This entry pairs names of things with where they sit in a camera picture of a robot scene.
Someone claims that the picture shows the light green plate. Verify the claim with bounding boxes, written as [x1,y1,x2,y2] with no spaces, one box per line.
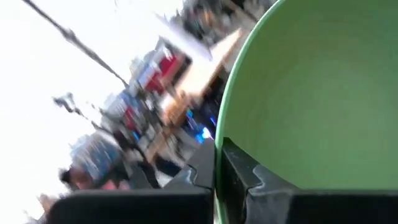
[214,0,398,224]

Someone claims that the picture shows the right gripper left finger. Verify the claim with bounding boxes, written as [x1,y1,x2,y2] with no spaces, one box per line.
[46,138,216,224]

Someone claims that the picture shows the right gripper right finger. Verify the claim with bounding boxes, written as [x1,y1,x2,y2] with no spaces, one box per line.
[221,137,398,224]

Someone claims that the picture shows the computer with blue lights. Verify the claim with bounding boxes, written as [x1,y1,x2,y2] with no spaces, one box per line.
[185,108,217,144]

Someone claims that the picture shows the red storage bins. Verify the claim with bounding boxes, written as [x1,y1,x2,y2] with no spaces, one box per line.
[144,52,189,94]

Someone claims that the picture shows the light wooden desk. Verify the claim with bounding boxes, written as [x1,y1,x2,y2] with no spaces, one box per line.
[161,28,244,125]

